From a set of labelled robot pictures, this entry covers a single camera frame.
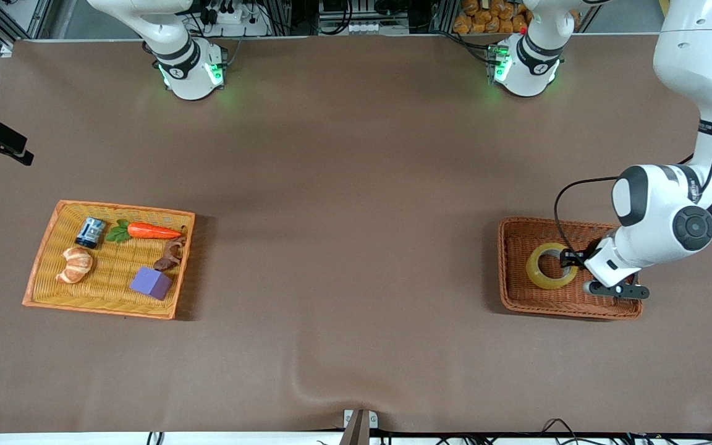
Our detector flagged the yellow packing tape roll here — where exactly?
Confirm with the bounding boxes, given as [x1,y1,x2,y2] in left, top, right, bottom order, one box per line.
[526,243,579,290]

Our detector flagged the brown wicker basket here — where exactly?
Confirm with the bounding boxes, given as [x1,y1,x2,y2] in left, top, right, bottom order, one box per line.
[497,216,643,321]

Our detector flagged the orange snack packs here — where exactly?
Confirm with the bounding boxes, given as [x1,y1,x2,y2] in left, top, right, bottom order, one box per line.
[453,0,531,35]

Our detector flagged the brown chocolate pretzel toy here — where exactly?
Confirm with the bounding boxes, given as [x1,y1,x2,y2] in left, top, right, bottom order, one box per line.
[153,238,185,272]

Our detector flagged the white power strip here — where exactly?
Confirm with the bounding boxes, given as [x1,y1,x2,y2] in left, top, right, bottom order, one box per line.
[206,0,271,38]

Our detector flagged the orange toy carrot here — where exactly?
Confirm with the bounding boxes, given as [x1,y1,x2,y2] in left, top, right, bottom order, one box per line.
[106,219,185,244]

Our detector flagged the purple foam block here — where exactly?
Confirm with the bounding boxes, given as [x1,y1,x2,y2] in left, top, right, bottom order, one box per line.
[130,266,172,301]

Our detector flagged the yellow woven tray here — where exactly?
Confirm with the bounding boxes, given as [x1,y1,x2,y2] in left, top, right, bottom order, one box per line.
[22,200,196,320]

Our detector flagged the blue silver drink can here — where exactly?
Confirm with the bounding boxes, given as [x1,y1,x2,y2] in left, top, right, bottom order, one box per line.
[75,217,108,250]

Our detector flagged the toy croissant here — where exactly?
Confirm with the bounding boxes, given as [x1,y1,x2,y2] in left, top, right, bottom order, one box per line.
[56,247,94,284]

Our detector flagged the metal table bracket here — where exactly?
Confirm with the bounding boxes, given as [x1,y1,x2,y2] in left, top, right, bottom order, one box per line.
[342,408,379,445]

